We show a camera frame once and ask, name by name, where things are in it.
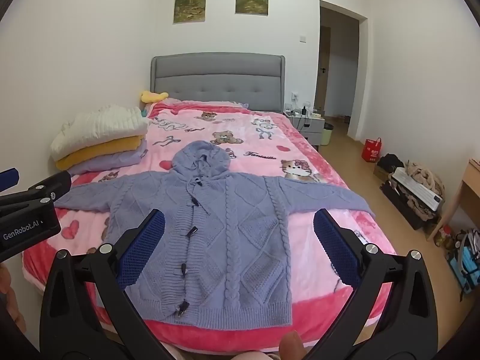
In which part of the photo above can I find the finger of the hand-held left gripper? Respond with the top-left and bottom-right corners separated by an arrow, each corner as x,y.
0,167 -> 19,194
0,170 -> 72,216

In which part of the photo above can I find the white folded sweater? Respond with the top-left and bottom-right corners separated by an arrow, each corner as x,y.
50,105 -> 152,161

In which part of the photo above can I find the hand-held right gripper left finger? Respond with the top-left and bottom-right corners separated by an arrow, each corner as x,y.
39,209 -> 177,360

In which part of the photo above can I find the lilac folded sweater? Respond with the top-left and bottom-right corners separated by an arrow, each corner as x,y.
69,145 -> 149,176

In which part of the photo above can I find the yellow folded sweater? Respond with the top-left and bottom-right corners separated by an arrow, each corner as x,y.
55,134 -> 147,171

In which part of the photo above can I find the yellow bottle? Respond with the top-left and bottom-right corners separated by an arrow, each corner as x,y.
435,225 -> 452,247

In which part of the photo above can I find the black case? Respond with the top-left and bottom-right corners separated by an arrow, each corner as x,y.
380,180 -> 437,231

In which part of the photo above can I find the beige clothes pile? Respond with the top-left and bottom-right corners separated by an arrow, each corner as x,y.
403,160 -> 445,196

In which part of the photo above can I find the red shopping bag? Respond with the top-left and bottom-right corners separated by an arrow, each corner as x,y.
361,137 -> 383,164

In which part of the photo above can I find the blue knit hooded cardigan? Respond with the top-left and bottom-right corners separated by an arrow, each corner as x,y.
54,140 -> 376,327

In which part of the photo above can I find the grey upholstered bed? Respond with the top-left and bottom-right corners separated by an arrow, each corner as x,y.
150,52 -> 325,152

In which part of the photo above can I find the black bag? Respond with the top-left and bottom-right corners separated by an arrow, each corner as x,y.
376,154 -> 405,171

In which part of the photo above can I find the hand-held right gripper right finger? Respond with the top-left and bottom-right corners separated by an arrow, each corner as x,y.
307,208 -> 439,360

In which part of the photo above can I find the pink printed blanket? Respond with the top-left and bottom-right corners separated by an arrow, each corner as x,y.
22,97 -> 398,349

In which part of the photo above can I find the person's left hand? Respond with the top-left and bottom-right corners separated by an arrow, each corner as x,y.
0,264 -> 27,332

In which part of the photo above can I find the yellow plush pillow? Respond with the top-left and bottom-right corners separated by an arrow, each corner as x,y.
140,90 -> 169,104

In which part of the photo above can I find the wooden door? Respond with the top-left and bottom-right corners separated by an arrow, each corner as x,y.
314,25 -> 331,110

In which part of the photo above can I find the person's right hand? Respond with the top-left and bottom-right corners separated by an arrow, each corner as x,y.
280,331 -> 305,360

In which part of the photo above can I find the grey nightstand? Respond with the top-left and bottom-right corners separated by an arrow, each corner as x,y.
283,109 -> 325,150

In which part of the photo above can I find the blue backpack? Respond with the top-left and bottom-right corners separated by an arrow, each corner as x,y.
446,229 -> 480,295

